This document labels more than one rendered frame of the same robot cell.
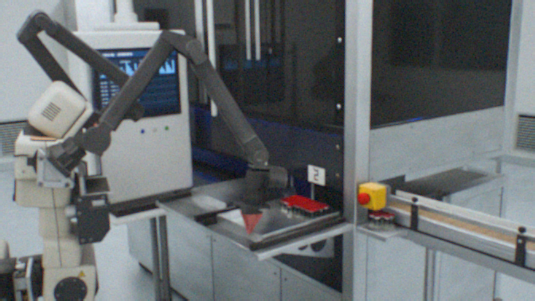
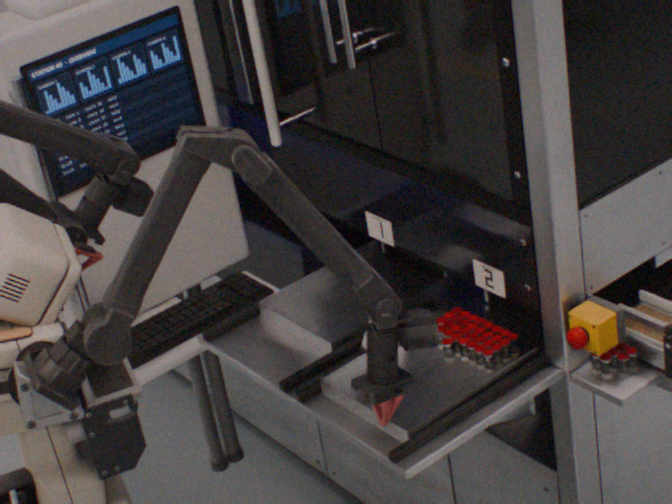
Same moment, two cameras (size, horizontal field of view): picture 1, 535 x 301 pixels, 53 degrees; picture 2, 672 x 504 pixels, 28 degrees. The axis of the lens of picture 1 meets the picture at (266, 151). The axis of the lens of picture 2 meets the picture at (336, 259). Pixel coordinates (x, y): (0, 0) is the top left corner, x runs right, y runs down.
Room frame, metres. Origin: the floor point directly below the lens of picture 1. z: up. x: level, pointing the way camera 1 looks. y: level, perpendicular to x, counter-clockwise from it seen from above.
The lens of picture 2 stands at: (-0.38, -0.05, 2.39)
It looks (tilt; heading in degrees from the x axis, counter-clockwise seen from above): 29 degrees down; 4
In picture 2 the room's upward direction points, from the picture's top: 10 degrees counter-clockwise
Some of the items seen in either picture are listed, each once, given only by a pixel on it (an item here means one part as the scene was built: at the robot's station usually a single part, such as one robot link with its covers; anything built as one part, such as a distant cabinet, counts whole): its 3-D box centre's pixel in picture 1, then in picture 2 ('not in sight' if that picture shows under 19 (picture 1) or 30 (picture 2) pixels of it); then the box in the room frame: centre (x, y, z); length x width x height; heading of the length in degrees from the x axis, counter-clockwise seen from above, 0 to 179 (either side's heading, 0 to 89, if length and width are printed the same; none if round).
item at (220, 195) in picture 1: (244, 191); (356, 294); (2.09, 0.10, 0.90); 0.34 x 0.26 x 0.04; 127
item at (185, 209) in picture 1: (254, 212); (383, 346); (1.92, 0.05, 0.87); 0.70 x 0.48 x 0.02; 37
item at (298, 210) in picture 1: (297, 210); (461, 347); (1.82, -0.11, 0.90); 0.18 x 0.02 x 0.05; 38
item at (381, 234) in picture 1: (384, 229); (621, 373); (1.71, -0.40, 0.87); 0.14 x 0.13 x 0.02; 127
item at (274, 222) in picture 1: (278, 217); (429, 370); (1.77, -0.04, 0.90); 0.34 x 0.26 x 0.04; 128
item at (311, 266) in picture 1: (201, 197); (268, 268); (2.56, 0.33, 0.73); 1.98 x 0.01 x 0.25; 37
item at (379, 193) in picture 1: (373, 195); (595, 326); (1.69, -0.35, 0.99); 0.08 x 0.07 x 0.07; 127
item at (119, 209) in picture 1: (154, 201); (188, 316); (2.24, 0.50, 0.82); 0.40 x 0.14 x 0.02; 127
